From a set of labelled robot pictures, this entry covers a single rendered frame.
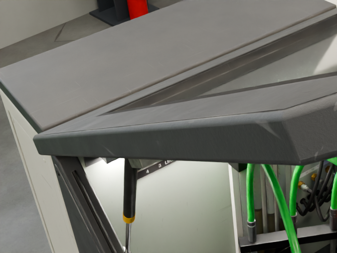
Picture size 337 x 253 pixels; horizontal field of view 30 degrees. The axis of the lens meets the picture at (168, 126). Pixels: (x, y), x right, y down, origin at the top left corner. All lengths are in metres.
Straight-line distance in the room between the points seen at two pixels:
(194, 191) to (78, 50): 0.39
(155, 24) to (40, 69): 0.28
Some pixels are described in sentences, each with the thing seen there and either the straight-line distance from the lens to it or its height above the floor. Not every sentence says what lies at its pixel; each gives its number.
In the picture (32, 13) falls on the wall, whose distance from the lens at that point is 5.10.
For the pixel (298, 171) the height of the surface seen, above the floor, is 1.29.
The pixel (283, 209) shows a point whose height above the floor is 1.41.
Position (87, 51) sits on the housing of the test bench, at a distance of 1.35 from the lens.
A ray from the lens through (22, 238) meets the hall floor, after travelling 3.21.
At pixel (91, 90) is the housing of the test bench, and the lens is 1.21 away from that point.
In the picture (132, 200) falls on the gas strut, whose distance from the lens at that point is 0.89.
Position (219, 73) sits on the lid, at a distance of 1.05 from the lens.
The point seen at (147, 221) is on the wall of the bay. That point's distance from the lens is 1.31.
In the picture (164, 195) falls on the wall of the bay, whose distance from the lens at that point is 1.29.
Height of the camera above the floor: 2.10
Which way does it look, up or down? 34 degrees down
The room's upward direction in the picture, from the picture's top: 9 degrees counter-clockwise
